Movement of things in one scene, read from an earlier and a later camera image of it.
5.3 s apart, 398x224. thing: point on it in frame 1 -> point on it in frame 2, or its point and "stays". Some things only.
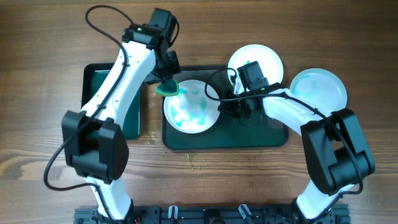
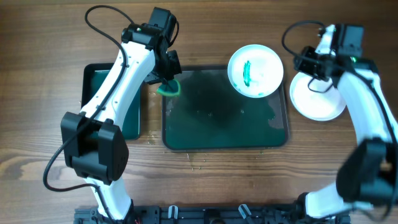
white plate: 321,88 stays
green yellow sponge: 168,87 stays
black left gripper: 163,76 stays
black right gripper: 237,109 -> 306,62
